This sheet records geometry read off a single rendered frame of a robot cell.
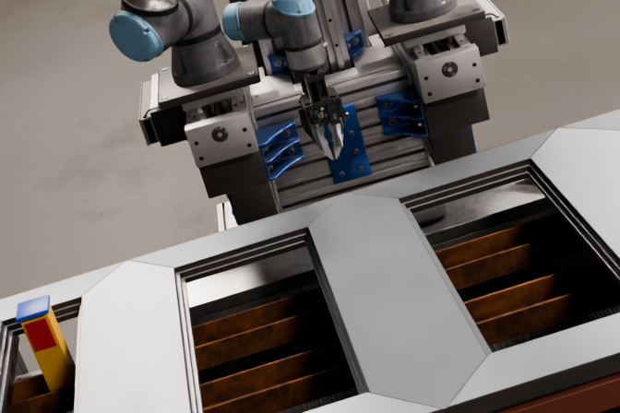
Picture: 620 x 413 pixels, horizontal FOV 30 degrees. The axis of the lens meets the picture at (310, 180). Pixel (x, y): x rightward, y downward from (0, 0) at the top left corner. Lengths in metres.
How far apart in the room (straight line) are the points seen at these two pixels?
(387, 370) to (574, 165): 0.64
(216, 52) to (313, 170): 0.35
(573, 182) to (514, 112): 2.40
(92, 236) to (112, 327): 2.43
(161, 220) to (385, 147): 1.96
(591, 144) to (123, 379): 0.98
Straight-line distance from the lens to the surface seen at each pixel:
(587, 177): 2.15
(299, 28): 2.18
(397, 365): 1.75
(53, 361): 2.20
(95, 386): 1.94
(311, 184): 2.61
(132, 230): 4.44
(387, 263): 2.01
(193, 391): 1.86
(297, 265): 2.42
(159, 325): 2.04
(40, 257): 4.50
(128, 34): 2.37
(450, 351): 1.75
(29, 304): 2.18
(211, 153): 2.42
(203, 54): 2.49
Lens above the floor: 1.85
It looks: 25 degrees down
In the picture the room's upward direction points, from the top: 16 degrees counter-clockwise
